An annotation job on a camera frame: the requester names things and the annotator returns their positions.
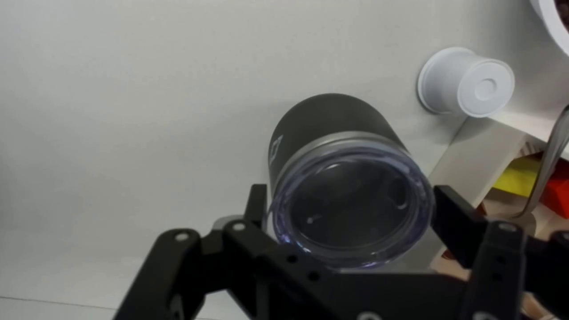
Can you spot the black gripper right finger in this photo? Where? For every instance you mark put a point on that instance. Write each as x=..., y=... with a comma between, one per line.
x=503, y=260

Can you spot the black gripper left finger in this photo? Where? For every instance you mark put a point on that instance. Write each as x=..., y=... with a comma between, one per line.
x=195, y=273

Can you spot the clear plastic flask lid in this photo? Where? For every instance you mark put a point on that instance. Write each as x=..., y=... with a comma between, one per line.
x=348, y=205

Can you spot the white box red yellow print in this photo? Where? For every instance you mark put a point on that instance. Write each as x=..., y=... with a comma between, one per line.
x=480, y=157

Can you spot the small white plastic cup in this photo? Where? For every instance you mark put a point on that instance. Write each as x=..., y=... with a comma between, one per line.
x=462, y=83

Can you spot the dark grey flask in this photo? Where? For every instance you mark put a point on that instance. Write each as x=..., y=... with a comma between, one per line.
x=331, y=118

